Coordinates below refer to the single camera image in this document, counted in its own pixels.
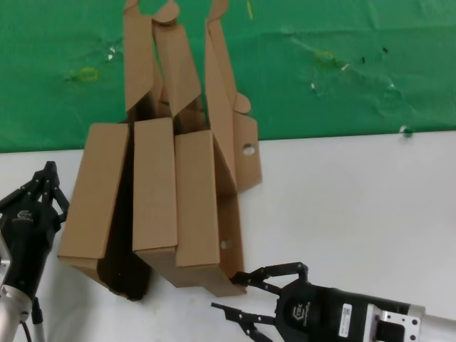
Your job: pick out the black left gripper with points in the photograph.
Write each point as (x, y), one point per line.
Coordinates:
(26, 242)

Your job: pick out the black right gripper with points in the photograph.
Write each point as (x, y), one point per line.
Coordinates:
(320, 313)

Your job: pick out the brown cardboard box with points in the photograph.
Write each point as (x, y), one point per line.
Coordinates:
(196, 199)
(96, 192)
(153, 185)

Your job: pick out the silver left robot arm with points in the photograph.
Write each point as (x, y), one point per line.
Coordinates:
(10, 303)

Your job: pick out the yellow tape outline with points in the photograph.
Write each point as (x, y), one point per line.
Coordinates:
(88, 74)
(326, 57)

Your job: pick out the green cloth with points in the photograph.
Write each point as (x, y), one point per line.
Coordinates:
(320, 107)

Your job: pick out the white green tape scrap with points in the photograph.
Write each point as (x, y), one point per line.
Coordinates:
(405, 130)

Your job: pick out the yellow tape strip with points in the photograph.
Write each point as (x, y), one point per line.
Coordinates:
(250, 10)

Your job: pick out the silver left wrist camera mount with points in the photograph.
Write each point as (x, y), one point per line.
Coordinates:
(3, 256)

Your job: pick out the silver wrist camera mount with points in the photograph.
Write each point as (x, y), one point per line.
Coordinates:
(3, 256)
(395, 320)

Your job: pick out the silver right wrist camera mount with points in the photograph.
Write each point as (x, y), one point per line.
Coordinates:
(395, 320)

